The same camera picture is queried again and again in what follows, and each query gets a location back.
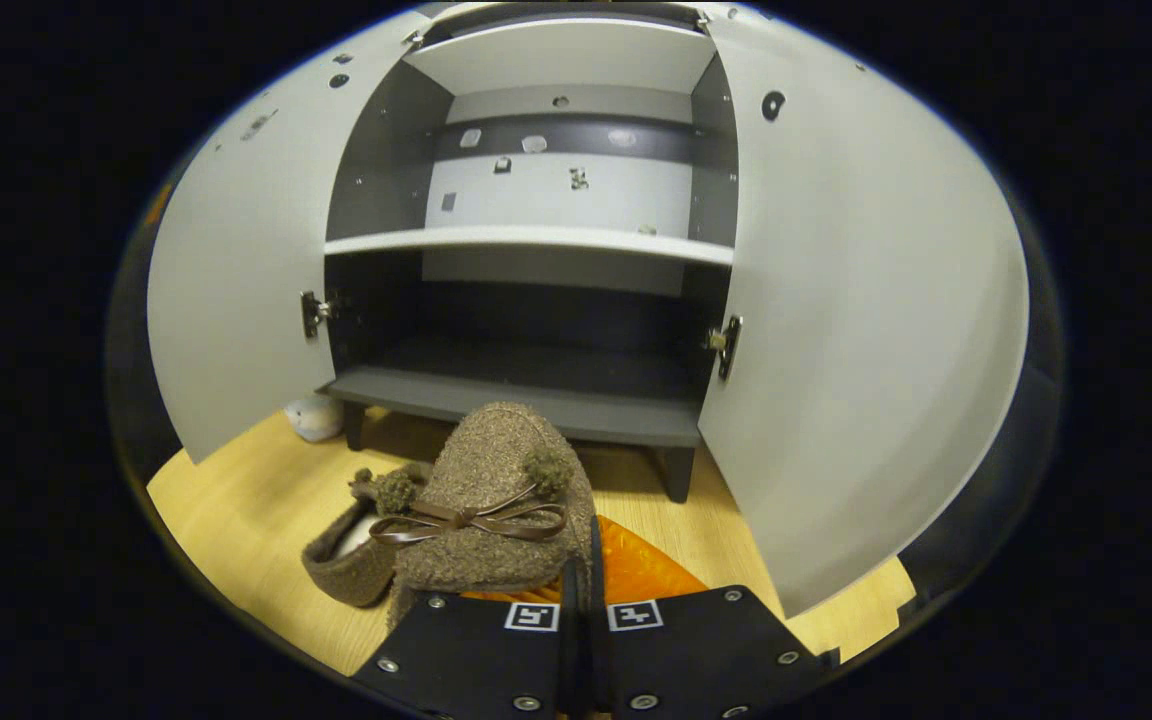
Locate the white blue plush toy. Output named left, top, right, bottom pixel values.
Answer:
left=283, top=395, right=345, bottom=443

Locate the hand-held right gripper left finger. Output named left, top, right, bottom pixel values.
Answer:
left=351, top=560, right=582, bottom=719

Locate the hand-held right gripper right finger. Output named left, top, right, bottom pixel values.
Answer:
left=586, top=515, right=842, bottom=719

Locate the white door grey cat sticker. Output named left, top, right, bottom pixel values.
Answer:
left=146, top=10, right=437, bottom=464

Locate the brown fuzzy shoe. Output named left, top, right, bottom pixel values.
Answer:
left=386, top=402, right=597, bottom=631
left=302, top=465, right=432, bottom=608

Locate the white door black cat sticker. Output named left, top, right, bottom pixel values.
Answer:
left=698, top=5, right=1030, bottom=619

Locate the white shoe cabinet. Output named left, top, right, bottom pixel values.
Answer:
left=321, top=0, right=742, bottom=504

